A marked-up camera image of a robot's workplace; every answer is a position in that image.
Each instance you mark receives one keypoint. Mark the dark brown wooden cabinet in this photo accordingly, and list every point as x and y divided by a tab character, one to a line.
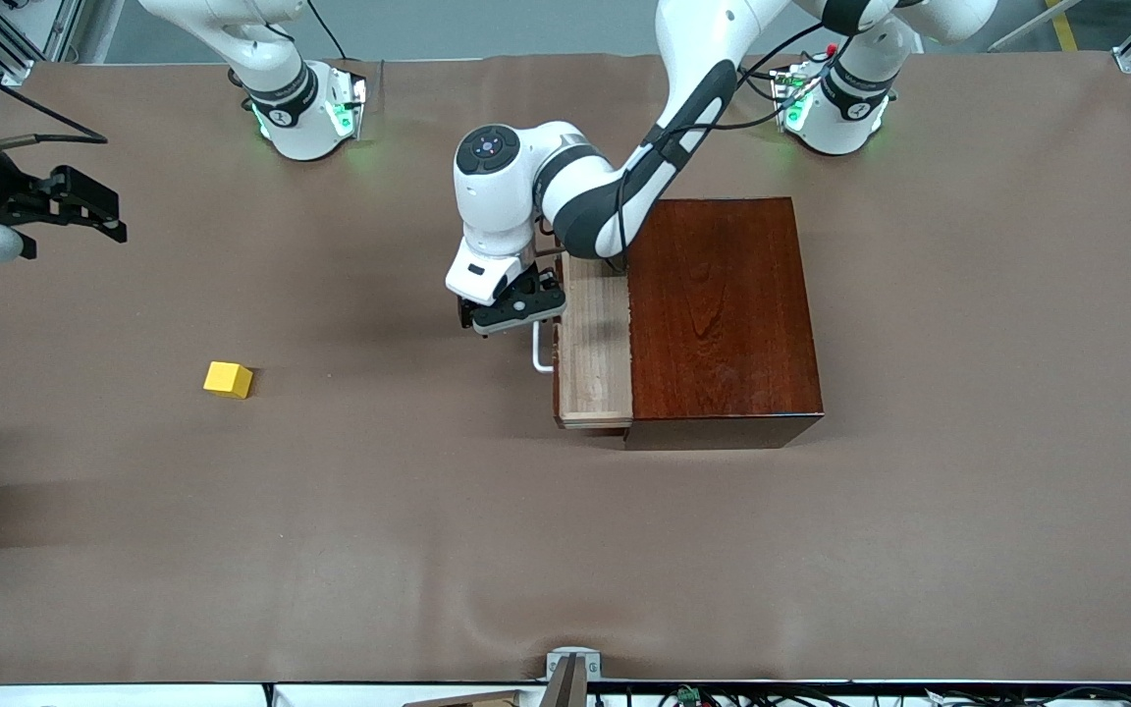
723	314

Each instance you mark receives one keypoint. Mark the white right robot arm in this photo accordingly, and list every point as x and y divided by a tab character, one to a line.
291	108

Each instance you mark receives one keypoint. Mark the green terminal connector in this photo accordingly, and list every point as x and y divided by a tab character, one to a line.
688	695

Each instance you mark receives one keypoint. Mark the grey metal mount bracket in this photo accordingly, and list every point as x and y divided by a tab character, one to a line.
573	673

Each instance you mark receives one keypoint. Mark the light wood drawer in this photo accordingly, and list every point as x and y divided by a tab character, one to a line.
595	344

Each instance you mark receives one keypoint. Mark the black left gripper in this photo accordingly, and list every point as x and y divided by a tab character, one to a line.
550	283

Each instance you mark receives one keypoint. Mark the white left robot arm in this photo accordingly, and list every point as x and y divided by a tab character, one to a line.
507	196

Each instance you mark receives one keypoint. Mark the yellow wooden block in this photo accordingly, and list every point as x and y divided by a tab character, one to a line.
227	380

